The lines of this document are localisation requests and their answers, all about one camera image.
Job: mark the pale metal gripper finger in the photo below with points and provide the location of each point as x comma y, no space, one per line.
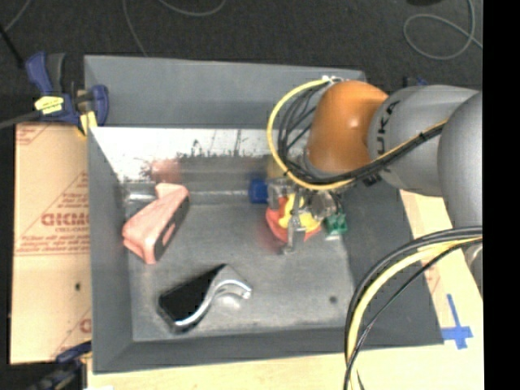
300,233
289,240

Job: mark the red and yellow toy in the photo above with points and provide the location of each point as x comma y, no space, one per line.
280,222

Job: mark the grey metal bin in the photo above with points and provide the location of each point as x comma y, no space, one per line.
252,282

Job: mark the small blue cylinder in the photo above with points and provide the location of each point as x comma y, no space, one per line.
256,191

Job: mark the black and silver wedge tool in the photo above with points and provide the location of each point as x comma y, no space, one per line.
187,295

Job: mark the pink and black stapler-shaped tool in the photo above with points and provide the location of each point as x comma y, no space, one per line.
152,222

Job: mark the brown cardboard board red print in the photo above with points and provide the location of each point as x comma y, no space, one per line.
48,234

